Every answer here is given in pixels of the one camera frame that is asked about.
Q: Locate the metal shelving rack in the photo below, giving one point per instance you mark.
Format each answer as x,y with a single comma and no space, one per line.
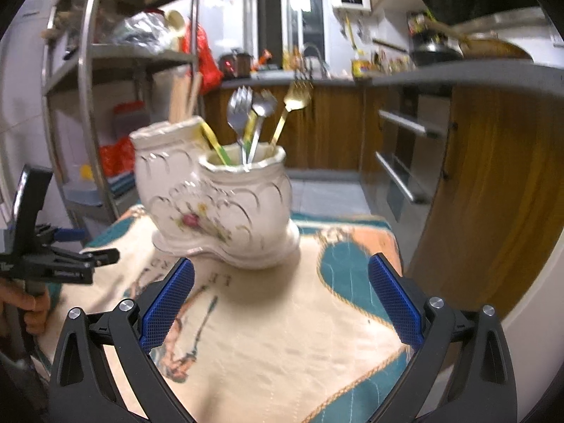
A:
92,64

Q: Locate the green handled spork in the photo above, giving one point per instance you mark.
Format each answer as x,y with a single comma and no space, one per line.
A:
263,106

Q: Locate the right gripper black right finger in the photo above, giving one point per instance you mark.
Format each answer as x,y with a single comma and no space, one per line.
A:
482,385

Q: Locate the grey kitchen countertop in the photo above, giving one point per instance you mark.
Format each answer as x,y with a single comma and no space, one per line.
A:
516,75

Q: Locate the window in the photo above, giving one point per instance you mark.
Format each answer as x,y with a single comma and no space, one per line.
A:
279,30

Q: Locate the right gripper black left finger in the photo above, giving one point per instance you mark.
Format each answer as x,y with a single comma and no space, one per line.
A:
82,387

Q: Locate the white floral ceramic utensil holder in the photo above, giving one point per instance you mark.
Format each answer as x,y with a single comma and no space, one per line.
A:
201,205

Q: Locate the yellow green handled fork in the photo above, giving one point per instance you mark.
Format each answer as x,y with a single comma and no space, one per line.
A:
212,141

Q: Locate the red plastic bag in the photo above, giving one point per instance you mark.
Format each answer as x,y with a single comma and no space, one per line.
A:
212,76

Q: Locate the person's left hand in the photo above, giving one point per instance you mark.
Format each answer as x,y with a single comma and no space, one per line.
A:
36,308

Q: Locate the wooden kitchen cabinet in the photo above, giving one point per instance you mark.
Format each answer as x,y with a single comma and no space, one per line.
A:
470,178

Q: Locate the cream teal printed tablecloth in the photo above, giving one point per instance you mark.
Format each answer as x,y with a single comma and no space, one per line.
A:
306,341

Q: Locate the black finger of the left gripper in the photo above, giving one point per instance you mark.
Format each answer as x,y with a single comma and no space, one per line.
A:
66,267
47,234

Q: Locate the gold fork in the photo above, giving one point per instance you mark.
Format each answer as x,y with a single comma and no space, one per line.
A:
297,98

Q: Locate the wok on counter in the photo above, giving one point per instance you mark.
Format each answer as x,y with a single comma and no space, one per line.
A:
477,48

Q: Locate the silver fork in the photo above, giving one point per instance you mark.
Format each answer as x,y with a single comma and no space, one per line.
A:
238,108

